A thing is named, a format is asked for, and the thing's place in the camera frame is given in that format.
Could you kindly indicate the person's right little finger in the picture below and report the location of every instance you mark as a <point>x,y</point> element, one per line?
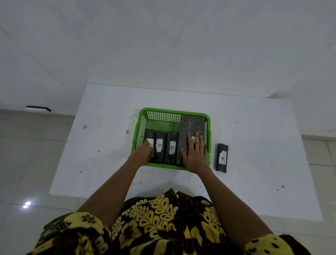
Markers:
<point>206,152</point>

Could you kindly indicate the yellow black patterned garment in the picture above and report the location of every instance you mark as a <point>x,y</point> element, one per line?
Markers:
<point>165,226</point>

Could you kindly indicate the person's left forearm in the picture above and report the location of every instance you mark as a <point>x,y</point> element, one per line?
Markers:
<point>110,191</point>

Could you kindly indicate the large black block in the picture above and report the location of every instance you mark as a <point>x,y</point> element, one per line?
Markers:
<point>190,124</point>

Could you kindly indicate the black block white label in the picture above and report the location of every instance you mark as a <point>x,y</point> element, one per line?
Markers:
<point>172,148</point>
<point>160,147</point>
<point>149,135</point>
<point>222,157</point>

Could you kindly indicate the person's right thumb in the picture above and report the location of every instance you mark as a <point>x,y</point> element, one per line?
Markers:
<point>184,155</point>

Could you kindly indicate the person's left hand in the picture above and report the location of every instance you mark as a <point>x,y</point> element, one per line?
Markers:
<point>140,157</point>

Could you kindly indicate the green plastic mesh basket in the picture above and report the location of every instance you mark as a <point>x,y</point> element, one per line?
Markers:
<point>162,118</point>

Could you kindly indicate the person's right middle finger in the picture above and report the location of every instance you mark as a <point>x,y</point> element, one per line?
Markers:
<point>197,143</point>

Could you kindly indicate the person's right hand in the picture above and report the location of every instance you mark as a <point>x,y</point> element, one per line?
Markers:
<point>196,160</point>

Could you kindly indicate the person's right forearm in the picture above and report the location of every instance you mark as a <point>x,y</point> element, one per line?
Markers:
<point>231,207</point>

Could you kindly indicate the person's left fingers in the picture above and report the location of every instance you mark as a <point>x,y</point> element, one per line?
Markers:
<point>149,151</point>

